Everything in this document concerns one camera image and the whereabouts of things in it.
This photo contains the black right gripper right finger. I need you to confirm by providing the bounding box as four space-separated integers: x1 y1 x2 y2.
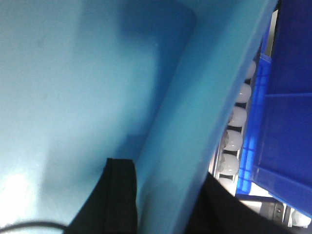
189 174 312 234

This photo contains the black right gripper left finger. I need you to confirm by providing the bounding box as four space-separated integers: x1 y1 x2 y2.
64 158 137 234

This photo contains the light blue plastic box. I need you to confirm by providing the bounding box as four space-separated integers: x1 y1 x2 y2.
0 0 277 234

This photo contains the blue crate on shelf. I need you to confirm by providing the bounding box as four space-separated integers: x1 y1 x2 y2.
237 0 312 216

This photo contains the white roller track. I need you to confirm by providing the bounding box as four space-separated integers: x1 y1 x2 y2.
209 60 257 196

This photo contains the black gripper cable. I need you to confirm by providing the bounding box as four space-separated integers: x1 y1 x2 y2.
0 220 68 232

